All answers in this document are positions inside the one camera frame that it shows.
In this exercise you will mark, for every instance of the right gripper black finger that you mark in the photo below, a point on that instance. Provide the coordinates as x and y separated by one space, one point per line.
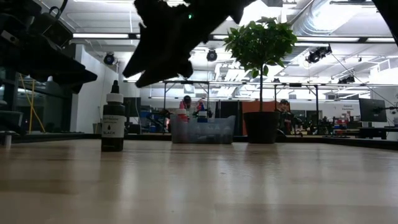
174 72
149 56

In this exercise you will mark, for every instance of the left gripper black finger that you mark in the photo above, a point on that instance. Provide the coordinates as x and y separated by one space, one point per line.
77 79
46 62

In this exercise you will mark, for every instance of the large red food coloring bottle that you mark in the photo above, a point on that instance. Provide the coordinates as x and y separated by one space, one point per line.
182 115

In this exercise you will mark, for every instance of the large blue food coloring bottle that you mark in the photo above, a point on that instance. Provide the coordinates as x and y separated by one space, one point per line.
202 115

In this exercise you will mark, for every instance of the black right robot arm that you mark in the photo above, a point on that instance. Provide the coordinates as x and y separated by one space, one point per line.
214 9

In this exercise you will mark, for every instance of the large black food coloring bottle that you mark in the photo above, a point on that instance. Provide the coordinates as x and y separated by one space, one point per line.
112 124

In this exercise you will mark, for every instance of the small bottles in bin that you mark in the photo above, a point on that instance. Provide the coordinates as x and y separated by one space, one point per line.
186 102

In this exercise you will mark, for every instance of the ceiling light strip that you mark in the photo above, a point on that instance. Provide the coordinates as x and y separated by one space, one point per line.
328 39
101 35

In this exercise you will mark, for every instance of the dark computer monitor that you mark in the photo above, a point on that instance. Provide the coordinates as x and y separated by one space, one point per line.
372 109
132 107

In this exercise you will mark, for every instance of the translucent grey plastic bin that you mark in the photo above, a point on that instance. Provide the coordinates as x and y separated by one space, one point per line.
211 132

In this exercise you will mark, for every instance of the green leafy plant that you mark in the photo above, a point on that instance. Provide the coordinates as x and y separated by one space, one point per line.
261 40

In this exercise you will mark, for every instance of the black plant pot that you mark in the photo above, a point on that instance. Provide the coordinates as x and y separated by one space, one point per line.
261 127

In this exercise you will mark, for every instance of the person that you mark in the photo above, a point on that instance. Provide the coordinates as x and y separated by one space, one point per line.
283 109

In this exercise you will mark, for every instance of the black metal rig frame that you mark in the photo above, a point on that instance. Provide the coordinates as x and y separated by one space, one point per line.
186 82
295 84

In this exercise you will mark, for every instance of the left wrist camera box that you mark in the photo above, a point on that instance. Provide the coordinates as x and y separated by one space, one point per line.
57 31

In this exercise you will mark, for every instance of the black hanging ceiling camera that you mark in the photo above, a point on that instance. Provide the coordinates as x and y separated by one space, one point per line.
109 58
211 55
317 54
346 80

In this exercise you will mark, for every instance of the black aluminium table frame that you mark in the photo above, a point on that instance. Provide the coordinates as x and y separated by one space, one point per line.
93 136

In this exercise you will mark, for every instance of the silver ventilation duct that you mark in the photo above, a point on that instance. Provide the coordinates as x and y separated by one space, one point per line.
314 18

